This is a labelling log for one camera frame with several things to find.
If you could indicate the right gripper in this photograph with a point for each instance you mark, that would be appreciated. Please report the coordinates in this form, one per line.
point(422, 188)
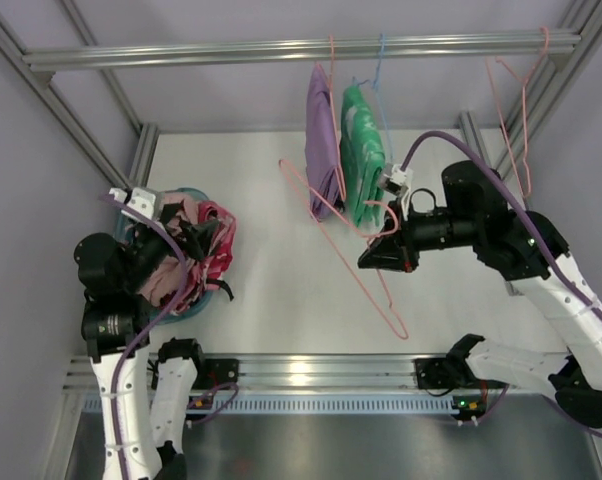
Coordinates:
point(406, 245)

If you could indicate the blue wire hanger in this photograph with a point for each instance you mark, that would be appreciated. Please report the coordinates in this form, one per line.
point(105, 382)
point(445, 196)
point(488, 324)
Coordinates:
point(374, 84)

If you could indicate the aluminium frame right struts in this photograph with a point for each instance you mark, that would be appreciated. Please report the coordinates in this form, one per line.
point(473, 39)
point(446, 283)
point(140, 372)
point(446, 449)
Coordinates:
point(553, 154)

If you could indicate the teal laundry basket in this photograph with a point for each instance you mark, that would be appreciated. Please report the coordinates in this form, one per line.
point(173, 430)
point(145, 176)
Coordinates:
point(122, 233)

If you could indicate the green patterned trousers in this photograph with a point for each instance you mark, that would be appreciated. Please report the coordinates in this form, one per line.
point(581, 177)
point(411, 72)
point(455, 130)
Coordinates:
point(362, 158)

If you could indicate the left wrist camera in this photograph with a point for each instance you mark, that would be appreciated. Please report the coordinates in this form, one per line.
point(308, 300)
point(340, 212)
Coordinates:
point(144, 202)

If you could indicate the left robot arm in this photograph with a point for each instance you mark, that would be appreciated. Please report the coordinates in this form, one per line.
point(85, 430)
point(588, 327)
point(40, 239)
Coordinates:
point(142, 432)

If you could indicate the red patterned clothes pile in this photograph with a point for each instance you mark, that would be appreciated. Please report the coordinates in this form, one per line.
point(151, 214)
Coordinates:
point(209, 272)

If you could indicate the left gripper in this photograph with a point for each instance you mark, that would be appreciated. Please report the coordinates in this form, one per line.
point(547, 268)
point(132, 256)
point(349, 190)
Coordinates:
point(182, 232)

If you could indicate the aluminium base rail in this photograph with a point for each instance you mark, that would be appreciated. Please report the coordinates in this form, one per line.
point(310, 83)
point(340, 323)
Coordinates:
point(278, 373)

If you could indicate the purple trousers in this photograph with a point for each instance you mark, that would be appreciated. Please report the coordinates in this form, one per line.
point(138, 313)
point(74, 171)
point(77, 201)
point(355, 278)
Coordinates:
point(323, 165)

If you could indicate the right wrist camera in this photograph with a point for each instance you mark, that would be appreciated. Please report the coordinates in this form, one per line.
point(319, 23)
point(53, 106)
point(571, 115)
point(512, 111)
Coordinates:
point(397, 181)

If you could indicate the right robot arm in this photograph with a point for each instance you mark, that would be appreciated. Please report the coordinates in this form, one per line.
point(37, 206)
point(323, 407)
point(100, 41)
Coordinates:
point(529, 253)

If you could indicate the aluminium frame left struts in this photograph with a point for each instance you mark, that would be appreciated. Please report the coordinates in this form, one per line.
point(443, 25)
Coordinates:
point(41, 84)

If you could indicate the white slotted cable duct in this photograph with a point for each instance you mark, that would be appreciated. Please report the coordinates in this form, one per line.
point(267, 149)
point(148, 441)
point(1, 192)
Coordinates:
point(248, 404)

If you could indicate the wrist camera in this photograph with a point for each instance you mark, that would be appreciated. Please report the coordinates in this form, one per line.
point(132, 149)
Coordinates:
point(397, 181)
point(144, 202)

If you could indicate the pink trousers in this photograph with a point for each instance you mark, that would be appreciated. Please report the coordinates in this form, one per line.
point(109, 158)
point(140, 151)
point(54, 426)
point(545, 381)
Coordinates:
point(165, 280)

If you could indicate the aluminium hanging rail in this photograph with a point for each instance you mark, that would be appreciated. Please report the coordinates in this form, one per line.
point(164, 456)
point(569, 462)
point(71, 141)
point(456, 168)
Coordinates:
point(515, 42)

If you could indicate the pink hanger under purple trousers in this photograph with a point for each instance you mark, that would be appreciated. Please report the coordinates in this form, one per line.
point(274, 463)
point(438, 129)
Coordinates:
point(329, 79)

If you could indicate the aluminium frame struts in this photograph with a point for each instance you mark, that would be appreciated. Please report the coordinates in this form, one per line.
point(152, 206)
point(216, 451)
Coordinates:
point(41, 84)
point(553, 154)

